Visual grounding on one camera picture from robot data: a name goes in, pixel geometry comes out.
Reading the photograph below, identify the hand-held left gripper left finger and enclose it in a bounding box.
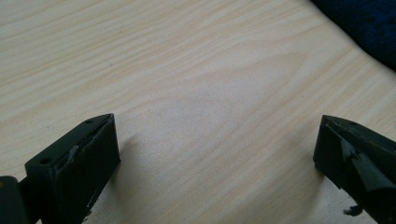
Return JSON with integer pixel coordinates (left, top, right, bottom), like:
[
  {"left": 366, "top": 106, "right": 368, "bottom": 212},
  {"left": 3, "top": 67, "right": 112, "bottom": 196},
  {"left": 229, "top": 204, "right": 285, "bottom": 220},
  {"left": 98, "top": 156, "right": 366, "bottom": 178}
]
[{"left": 24, "top": 113, "right": 121, "bottom": 224}]

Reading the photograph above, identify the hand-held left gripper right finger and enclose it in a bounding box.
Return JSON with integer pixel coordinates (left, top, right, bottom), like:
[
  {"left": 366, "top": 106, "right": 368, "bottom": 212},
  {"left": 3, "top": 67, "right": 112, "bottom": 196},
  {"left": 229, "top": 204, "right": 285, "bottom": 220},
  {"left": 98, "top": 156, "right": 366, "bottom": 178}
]
[{"left": 312, "top": 114, "right": 396, "bottom": 224}]

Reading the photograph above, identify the dark blue cloth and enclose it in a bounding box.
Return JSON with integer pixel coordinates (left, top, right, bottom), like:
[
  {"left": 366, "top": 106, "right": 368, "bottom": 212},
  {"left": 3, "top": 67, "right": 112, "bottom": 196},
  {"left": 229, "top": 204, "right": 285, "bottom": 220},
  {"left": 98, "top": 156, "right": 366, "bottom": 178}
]
[{"left": 309, "top": 0, "right": 396, "bottom": 72}]

